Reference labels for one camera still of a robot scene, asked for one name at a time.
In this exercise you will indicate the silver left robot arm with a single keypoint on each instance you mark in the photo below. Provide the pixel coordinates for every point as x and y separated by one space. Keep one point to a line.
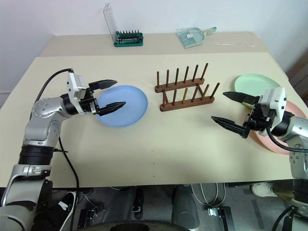
41 125

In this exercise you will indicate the clear plastic rod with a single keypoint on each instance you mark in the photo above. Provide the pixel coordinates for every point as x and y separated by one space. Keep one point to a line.
235 44

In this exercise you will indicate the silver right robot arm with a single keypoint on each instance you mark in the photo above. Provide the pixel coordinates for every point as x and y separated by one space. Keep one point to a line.
297 130

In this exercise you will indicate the wooden dish rack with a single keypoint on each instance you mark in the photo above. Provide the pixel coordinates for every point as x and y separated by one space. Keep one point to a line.
187 104

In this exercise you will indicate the black shoe white mark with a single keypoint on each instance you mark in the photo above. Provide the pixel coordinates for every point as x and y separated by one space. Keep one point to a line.
61 207

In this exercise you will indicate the clear plastic dustpan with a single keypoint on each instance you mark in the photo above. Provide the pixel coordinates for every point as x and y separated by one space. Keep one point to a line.
191 37

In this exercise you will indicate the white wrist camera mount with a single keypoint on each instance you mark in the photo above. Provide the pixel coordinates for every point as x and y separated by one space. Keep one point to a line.
275 98
73 84

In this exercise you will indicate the green plastic plate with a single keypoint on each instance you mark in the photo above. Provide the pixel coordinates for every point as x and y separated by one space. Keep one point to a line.
255 83

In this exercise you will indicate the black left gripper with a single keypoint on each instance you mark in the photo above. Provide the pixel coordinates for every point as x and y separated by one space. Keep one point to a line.
90 103

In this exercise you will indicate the blue plastic plate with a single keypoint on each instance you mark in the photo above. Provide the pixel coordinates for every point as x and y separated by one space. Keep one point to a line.
131 108

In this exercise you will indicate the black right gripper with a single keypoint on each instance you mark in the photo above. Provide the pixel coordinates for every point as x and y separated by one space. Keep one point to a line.
258 118

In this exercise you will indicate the pink red plastic plate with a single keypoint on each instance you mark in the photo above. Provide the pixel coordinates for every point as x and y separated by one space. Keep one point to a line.
294 108

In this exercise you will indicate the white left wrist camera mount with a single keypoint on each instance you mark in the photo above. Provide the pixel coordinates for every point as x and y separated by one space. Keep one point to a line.
73 84

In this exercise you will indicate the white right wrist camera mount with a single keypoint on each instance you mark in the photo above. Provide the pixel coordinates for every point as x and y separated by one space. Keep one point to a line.
275 98

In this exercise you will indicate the green screwdriver bit set case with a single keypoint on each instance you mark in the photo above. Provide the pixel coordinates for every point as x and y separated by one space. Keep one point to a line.
128 39

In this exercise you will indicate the dark rounded shape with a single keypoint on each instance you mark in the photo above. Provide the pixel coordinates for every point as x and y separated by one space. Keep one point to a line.
185 207

